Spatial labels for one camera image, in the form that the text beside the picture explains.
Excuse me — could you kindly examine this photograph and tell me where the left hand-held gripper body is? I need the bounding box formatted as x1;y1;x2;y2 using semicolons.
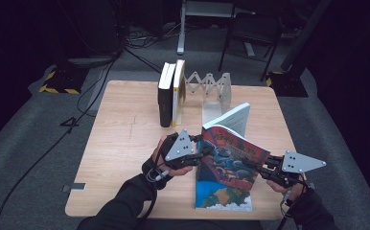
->
158;128;200;171

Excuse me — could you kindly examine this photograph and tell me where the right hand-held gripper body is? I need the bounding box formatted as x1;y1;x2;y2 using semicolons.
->
264;150;327;189

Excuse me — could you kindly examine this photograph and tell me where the red illustrated book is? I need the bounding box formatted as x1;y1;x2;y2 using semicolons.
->
196;102;271;192

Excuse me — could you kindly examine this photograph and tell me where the large blue book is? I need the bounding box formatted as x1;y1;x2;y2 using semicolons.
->
195;169;254;213

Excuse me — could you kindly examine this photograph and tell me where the yellow picture book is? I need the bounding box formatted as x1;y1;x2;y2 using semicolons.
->
172;58;187;127

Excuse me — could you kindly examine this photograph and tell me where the black hardcover book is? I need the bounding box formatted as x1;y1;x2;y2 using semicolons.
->
157;61;177;128

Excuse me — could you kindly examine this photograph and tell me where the expandable metal book rack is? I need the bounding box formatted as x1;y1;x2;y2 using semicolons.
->
184;71;232;127

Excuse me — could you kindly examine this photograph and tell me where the person's left hand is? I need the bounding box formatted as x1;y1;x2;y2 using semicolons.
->
150;135;195;178

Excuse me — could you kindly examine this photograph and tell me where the person's right hand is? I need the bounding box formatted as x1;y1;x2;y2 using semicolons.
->
266;177;308;204

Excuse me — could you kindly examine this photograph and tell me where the yellow black striped stand base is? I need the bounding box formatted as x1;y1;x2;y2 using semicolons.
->
38;65;89;95
266;70;310;99

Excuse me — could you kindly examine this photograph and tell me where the black metal chair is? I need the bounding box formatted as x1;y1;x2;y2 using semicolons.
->
218;11;285;82

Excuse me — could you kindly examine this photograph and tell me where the left hand-held gripper cable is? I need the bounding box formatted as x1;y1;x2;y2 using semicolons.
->
134;140;172;230

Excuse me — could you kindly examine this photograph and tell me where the hand-held gripper cable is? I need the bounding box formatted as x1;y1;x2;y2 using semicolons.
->
277;183;309;230
134;140;172;230

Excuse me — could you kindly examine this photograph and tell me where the right hand-held gripper cable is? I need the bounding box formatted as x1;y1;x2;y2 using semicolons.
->
277;183;309;230

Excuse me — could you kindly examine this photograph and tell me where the white desk frame leg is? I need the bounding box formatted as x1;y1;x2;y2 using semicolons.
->
176;0;258;56

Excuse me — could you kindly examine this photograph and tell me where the bundle of floor cables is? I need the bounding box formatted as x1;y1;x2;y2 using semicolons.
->
122;21;187;50

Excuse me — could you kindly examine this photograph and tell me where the grey stand base plate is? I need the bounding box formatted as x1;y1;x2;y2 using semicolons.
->
67;55;119;69

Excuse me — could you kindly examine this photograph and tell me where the dark slanted post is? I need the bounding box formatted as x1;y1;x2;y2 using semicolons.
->
280;0;334;73

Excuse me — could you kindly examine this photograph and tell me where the long black floor cable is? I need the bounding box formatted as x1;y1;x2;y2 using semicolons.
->
0;57;121;230

